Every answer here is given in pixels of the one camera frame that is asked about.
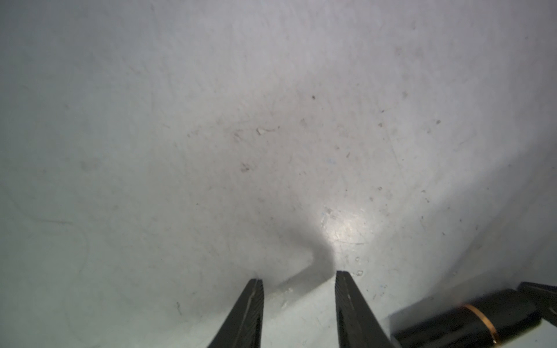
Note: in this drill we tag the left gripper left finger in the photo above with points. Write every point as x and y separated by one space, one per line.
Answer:
243 326

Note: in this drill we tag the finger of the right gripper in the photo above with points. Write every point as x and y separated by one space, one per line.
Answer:
544 297

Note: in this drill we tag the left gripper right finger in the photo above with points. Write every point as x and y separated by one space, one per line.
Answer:
357 325

